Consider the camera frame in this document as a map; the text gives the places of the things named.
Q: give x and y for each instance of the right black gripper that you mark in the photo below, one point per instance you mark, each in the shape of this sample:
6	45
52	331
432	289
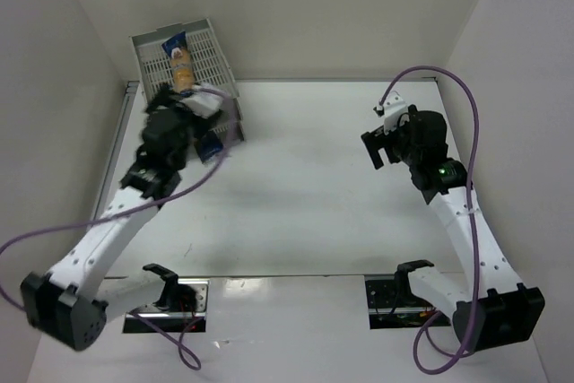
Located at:
383	142

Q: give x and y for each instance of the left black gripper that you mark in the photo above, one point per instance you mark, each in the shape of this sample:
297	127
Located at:
169	102

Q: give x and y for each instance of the grey tray shelf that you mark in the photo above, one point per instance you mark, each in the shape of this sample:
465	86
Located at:
210	67

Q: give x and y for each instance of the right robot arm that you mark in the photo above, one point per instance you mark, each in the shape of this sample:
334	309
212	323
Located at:
496	308

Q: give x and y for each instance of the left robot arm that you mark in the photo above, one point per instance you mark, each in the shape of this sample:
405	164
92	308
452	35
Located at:
178	152

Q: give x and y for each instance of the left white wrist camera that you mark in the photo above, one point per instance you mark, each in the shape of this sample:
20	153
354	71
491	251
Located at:
204	100

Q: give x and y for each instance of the aluminium rail left edge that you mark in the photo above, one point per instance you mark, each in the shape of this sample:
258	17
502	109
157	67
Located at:
107	181

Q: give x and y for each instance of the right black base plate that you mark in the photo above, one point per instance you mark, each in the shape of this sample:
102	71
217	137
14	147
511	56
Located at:
388	311

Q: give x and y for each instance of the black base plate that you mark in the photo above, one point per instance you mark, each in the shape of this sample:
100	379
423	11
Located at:
183	311
388	311

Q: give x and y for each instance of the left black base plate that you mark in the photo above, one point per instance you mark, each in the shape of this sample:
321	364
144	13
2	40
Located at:
183	311

